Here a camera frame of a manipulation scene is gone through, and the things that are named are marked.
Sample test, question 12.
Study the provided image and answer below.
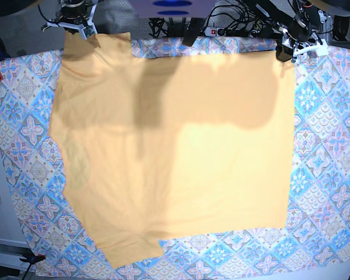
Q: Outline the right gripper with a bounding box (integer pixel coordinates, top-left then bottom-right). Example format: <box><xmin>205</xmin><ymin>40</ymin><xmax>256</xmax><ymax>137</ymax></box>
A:
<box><xmin>41</xmin><ymin>2</ymin><xmax>97</xmax><ymax>39</ymax></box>

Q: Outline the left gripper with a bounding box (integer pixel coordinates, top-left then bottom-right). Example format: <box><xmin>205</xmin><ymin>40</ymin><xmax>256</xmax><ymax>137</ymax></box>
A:
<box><xmin>275</xmin><ymin>19</ymin><xmax>328</xmax><ymax>63</ymax></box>

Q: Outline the yellow T-shirt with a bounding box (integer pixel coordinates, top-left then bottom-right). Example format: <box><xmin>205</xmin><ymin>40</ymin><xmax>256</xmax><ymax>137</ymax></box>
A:
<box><xmin>48</xmin><ymin>33</ymin><xmax>295</xmax><ymax>268</ymax></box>

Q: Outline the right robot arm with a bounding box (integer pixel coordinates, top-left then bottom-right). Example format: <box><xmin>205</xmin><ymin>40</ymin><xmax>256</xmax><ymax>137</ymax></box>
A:
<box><xmin>38</xmin><ymin>0</ymin><xmax>98</xmax><ymax>40</ymax></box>

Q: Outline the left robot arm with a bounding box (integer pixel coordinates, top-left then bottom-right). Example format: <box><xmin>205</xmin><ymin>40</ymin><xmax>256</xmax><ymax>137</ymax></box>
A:
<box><xmin>246</xmin><ymin>1</ymin><xmax>328</xmax><ymax>63</ymax></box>

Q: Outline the white power strip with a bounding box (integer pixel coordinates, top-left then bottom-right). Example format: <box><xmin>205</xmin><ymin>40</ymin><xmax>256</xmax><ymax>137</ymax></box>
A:
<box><xmin>204</xmin><ymin>27</ymin><xmax>232</xmax><ymax>37</ymax></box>

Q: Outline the black table clamp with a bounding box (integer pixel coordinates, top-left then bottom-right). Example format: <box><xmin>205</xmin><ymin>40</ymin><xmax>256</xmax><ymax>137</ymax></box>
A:
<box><xmin>182</xmin><ymin>17</ymin><xmax>205</xmax><ymax>47</ymax></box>

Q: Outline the patterned blue tile tablecloth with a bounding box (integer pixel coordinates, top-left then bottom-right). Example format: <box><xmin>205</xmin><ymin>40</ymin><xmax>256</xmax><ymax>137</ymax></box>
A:
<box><xmin>0</xmin><ymin>47</ymin><xmax>350</xmax><ymax>279</ymax></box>

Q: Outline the orange black clamp bottom left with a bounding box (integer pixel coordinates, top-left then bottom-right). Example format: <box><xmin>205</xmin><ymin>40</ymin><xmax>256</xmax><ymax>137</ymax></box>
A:
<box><xmin>19</xmin><ymin>254</ymin><xmax>46</xmax><ymax>265</ymax></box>

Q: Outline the purple camera mount housing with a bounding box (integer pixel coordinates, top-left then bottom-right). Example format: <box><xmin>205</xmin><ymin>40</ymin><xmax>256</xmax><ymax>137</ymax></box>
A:
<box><xmin>128</xmin><ymin>0</ymin><xmax>216</xmax><ymax>18</ymax></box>

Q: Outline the white rail box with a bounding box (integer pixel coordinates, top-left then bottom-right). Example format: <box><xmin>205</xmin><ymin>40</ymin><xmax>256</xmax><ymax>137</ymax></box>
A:
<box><xmin>0</xmin><ymin>239</ymin><xmax>33</xmax><ymax>271</ymax></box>

